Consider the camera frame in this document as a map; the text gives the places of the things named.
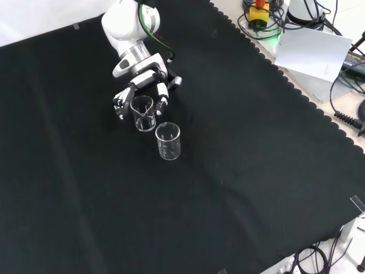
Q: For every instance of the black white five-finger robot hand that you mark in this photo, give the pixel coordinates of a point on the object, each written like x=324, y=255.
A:
x=142, y=80

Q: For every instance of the clear glass beaker with spout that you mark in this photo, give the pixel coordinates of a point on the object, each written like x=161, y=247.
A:
x=142, y=125

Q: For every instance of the clear glass beaker with graduations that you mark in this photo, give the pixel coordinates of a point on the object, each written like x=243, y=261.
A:
x=168, y=154

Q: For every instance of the clear tape strip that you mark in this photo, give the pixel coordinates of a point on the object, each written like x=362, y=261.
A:
x=222, y=271
x=76, y=26
x=357, y=203

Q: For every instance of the black bench cloth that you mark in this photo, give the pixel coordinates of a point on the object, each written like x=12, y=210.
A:
x=85, y=185

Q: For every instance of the yellow stop button box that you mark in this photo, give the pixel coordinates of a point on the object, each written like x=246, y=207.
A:
x=259, y=15

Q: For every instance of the pale board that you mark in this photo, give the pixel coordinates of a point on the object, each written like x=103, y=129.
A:
x=310, y=54

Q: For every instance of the black power adapter, yellow label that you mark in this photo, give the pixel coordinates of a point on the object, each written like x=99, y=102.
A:
x=353, y=59

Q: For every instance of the white power strip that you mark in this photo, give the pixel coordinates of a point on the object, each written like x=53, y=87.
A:
x=280, y=266

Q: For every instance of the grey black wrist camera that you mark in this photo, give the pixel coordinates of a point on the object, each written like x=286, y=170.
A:
x=176, y=82

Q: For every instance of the grey metal bracket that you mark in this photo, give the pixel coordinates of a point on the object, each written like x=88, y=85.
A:
x=348, y=231

